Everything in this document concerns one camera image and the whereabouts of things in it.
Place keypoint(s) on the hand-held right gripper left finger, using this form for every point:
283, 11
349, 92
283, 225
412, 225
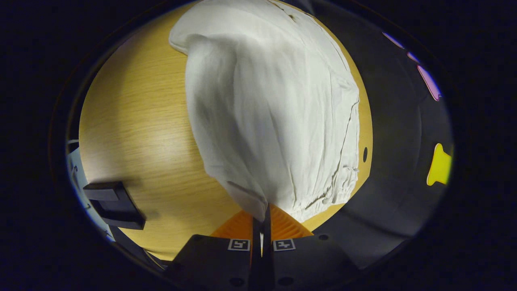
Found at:
256, 262

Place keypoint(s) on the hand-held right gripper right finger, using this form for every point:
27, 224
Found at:
267, 262

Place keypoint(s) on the white jeans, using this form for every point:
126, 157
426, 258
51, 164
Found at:
262, 101

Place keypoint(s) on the black table bracket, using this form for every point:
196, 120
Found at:
115, 204

